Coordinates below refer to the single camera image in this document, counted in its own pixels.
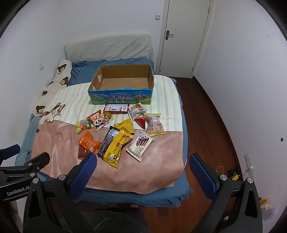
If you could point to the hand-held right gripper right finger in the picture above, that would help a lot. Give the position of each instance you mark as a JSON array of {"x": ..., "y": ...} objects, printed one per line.
[{"x": 201, "y": 175}]

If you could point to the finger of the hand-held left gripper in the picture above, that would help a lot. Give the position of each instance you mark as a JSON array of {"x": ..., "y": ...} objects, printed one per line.
[
  {"x": 10, "y": 151},
  {"x": 35, "y": 161}
]

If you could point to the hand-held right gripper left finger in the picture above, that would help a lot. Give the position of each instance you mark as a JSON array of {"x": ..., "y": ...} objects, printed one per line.
[{"x": 83, "y": 177}]

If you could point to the orange snack packet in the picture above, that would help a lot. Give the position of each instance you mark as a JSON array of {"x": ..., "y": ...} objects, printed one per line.
[{"x": 89, "y": 142}]

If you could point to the large black yellow snack packet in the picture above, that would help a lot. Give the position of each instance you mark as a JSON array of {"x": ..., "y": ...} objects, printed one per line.
[{"x": 114, "y": 145}]

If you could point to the small yellow snack packet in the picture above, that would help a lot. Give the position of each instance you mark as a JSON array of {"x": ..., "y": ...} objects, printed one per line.
[{"x": 124, "y": 126}]

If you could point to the clear snack packet yellow edges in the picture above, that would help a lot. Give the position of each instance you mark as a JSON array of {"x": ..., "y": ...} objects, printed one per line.
[{"x": 154, "y": 124}]

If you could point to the white grey snack packet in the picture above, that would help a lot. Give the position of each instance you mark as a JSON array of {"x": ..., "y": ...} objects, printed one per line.
[{"x": 136, "y": 111}]

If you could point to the cardboard box blue print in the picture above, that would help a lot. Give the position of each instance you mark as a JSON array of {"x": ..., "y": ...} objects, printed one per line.
[{"x": 125, "y": 89}]

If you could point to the dark red flat snack packet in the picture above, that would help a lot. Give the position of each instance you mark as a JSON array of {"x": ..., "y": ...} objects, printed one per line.
[{"x": 82, "y": 153}]

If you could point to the small yellow floor item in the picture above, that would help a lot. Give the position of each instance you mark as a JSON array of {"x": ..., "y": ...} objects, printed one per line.
[{"x": 235, "y": 177}]

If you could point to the pink cream striped cat blanket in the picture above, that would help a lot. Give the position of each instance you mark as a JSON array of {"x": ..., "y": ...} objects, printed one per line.
[{"x": 67, "y": 134}]

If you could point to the colourful candy ball bag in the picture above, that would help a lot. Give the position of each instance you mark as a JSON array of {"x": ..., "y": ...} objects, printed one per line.
[{"x": 83, "y": 126}]

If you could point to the panda print snack packet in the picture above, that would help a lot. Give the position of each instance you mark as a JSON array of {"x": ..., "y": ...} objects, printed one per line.
[{"x": 98, "y": 119}]

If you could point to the white chocolate stick packet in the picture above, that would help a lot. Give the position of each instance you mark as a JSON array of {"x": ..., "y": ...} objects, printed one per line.
[{"x": 140, "y": 145}]

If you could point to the clear plastic bag orange contents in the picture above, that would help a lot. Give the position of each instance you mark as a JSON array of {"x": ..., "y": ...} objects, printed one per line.
[{"x": 268, "y": 208}]

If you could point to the red white flat snack packet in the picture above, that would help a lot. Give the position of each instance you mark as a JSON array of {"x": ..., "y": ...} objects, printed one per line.
[{"x": 116, "y": 109}]

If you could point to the red triangular snack packet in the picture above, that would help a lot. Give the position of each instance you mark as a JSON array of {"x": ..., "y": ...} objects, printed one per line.
[{"x": 141, "y": 122}]

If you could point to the white bear print pillow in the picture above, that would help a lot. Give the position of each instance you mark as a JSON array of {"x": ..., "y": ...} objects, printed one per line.
[{"x": 60, "y": 74}]

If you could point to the blue bed sheet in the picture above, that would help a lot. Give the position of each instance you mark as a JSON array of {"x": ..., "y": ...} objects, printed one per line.
[{"x": 85, "y": 67}]

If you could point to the grey padded headboard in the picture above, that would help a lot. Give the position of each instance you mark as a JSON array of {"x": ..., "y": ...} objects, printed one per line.
[{"x": 107, "y": 48}]

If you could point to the white door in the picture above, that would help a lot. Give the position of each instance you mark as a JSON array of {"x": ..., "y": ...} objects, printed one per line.
[{"x": 183, "y": 38}]

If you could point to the white wall strip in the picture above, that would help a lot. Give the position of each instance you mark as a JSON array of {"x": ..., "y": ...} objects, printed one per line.
[{"x": 248, "y": 164}]

